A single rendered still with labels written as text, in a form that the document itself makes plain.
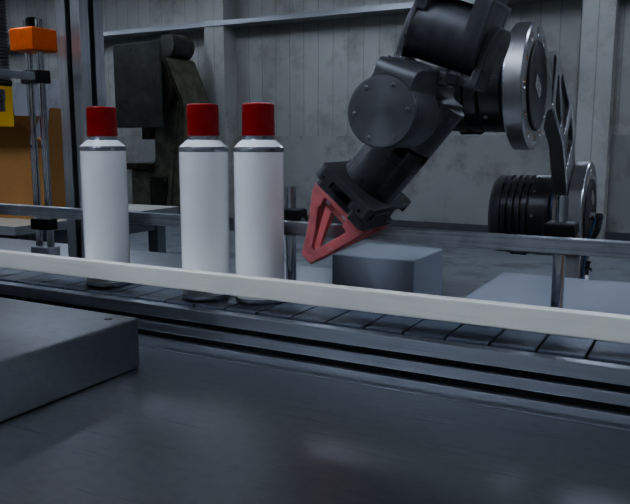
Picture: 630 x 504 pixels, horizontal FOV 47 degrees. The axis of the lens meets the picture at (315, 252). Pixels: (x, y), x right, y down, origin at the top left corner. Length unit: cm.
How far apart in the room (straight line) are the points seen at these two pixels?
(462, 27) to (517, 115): 52
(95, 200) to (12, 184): 186
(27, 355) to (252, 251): 24
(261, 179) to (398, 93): 21
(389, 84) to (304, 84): 848
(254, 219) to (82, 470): 32
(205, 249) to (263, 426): 25
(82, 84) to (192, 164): 36
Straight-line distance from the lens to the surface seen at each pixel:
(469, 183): 821
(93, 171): 85
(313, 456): 52
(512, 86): 114
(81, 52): 108
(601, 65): 770
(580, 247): 67
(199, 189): 75
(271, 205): 73
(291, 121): 913
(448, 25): 64
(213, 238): 76
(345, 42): 885
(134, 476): 51
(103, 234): 85
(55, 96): 1122
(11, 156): 270
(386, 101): 58
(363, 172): 66
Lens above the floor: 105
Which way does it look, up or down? 9 degrees down
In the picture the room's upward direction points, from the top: straight up
